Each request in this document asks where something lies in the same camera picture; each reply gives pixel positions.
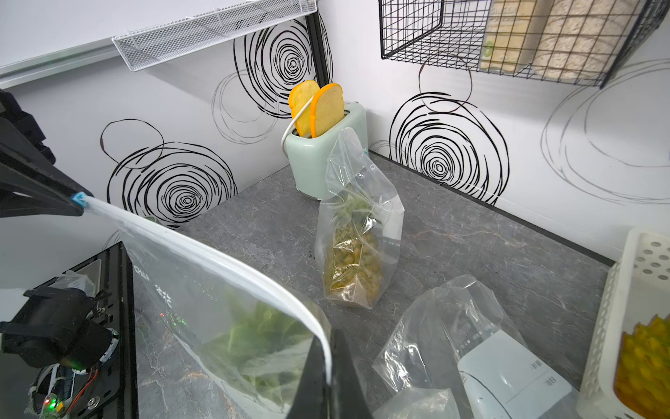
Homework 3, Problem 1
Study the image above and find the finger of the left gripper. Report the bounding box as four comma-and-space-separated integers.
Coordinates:
1, 119, 89, 218

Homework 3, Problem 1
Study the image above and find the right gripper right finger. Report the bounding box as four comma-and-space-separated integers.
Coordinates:
329, 329, 373, 419

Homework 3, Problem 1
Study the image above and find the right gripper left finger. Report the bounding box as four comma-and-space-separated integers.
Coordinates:
286, 337, 328, 419

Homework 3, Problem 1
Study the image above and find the pineapple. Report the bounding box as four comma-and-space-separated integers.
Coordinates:
200, 302, 313, 410
614, 316, 669, 418
324, 192, 383, 309

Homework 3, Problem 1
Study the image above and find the zip-top bag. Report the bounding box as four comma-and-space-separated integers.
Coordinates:
84, 196, 333, 418
373, 275, 578, 418
314, 128, 405, 309

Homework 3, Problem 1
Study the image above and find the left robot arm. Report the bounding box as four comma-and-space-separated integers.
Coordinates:
1, 91, 119, 418

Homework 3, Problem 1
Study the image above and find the mint green toaster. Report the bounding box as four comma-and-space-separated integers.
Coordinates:
282, 102, 368, 201

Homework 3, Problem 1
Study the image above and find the orange toast slice right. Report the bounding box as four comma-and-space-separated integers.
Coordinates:
310, 83, 345, 138

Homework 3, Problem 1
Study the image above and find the white plastic basket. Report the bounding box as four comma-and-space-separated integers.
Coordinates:
577, 228, 669, 418

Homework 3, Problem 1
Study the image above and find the black lid spice jar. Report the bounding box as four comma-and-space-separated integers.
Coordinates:
479, 0, 553, 75

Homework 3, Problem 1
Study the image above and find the white lid jar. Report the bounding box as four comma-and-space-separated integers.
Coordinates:
532, 0, 642, 82

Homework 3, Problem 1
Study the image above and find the white wire shelf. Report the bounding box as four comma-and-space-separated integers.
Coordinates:
112, 1, 318, 72

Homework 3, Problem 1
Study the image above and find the black wire basket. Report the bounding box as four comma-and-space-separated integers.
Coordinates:
379, 0, 669, 87

